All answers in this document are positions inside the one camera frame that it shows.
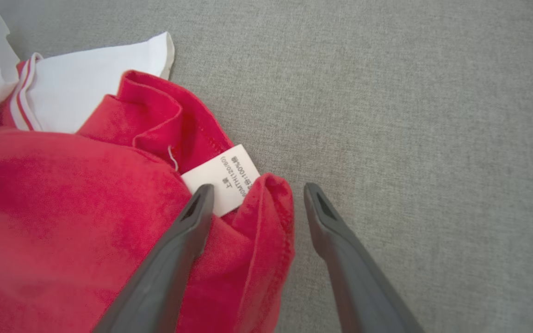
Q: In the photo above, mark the red shirt with white sleeves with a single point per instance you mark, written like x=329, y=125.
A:
x=63, y=222

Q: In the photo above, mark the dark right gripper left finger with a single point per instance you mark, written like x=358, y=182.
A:
x=169, y=268

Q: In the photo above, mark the grey fabric sofa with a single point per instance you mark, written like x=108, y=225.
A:
x=410, y=115

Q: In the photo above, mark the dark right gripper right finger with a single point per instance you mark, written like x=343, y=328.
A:
x=359, y=277

